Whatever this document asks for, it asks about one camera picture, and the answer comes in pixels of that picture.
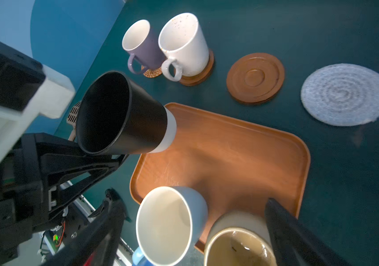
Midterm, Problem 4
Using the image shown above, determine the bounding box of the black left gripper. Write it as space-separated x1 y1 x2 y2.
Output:
0 133 127 266

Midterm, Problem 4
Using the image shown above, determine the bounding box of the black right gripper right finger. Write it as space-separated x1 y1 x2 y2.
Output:
265 198 349 266

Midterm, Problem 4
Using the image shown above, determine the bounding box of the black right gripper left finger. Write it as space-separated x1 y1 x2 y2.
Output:
43 188 126 266

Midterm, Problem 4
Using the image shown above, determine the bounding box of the black mug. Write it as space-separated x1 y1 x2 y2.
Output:
76 71 177 155

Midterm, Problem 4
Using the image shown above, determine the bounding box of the grey felt round coaster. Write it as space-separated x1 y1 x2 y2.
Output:
300 63 379 127

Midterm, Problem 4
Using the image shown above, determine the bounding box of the woven rattan round coaster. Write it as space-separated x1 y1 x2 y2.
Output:
141 66 162 78

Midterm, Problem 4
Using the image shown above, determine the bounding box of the purple mug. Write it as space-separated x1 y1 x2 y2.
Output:
122 20 166 74

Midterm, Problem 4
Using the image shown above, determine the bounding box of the brown wooden round coaster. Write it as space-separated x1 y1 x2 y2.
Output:
179 49 215 86

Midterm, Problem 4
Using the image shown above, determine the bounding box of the white speckled mug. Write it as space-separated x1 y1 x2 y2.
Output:
158 13 209 82

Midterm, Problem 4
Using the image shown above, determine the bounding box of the yellow beige mug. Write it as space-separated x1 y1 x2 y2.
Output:
204 211 277 266

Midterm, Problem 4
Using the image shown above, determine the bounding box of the light blue mug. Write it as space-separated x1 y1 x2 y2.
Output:
132 186 208 266

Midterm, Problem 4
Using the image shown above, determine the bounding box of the orange wooden tray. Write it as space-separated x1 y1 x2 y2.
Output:
130 103 310 252

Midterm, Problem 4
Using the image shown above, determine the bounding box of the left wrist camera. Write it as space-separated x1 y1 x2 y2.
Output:
0 42 75 162

